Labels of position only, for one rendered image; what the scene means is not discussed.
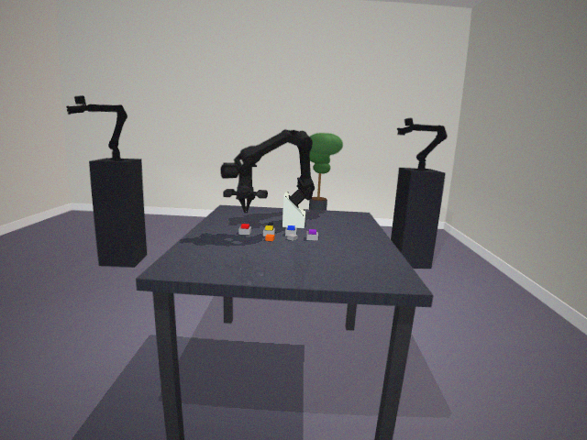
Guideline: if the purple button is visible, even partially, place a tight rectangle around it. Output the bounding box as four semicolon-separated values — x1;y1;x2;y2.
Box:
306;229;318;241

